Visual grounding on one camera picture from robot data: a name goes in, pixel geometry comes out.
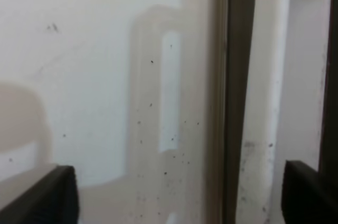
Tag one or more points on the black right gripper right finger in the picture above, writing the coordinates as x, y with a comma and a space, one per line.
307, 196

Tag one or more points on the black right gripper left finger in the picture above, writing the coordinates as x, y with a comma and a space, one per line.
47, 194

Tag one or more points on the dark translucent drawer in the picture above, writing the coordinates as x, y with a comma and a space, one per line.
271, 91

